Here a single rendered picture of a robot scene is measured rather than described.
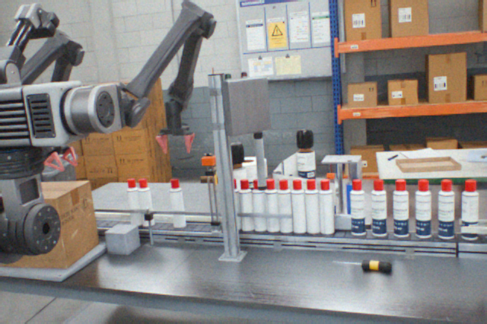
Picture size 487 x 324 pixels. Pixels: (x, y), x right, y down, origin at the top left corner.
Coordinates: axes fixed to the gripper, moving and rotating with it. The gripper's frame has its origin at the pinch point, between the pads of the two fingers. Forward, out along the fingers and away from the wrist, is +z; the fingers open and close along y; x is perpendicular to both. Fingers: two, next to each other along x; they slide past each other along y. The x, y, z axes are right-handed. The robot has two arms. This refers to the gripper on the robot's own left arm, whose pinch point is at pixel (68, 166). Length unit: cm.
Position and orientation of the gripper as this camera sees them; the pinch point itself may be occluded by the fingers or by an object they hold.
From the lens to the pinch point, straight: 210.1
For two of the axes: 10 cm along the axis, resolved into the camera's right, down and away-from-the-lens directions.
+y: 2.2, -2.1, 9.5
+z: 6.8, 7.4, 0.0
